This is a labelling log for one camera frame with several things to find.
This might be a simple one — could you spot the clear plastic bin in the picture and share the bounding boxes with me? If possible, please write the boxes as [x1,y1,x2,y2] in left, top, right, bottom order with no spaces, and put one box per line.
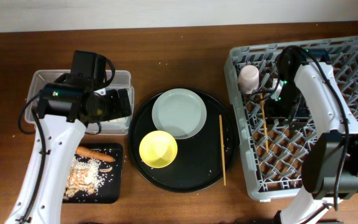
[24,70,135,136]

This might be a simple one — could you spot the yellow bowl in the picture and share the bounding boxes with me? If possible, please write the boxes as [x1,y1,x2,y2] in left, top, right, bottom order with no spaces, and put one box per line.
[139,131,178,169]

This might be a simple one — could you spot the wooden chopstick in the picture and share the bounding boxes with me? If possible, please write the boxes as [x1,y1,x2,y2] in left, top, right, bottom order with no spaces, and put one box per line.
[260,93,269,154]
[219,114,226,186]

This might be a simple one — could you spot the black rectangular tray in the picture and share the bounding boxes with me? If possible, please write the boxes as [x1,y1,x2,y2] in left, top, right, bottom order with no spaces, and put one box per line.
[64,143,123,203]

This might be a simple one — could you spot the grey round plate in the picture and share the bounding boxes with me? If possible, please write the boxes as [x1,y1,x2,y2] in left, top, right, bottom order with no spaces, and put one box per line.
[152,88,207,139]

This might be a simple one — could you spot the pink plastic cup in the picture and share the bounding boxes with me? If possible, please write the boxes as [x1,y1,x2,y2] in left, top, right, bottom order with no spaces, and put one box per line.
[238,65,259,95]

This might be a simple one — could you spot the orange carrot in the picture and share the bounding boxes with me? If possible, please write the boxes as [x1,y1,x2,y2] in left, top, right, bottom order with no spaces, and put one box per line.
[76,146,115,162]

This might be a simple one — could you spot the rice and food scraps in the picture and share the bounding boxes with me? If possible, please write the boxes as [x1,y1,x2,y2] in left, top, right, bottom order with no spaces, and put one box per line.
[63,157,114,202]

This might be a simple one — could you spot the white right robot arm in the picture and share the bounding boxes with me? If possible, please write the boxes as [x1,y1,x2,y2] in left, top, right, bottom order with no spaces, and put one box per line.
[265,45,358,223]

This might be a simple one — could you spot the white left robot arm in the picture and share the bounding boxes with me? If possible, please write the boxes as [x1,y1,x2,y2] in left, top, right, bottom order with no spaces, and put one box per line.
[6,50,132,223]

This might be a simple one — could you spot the grey dishwasher rack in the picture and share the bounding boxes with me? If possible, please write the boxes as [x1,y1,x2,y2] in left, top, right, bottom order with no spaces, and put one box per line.
[224,36,358,202]

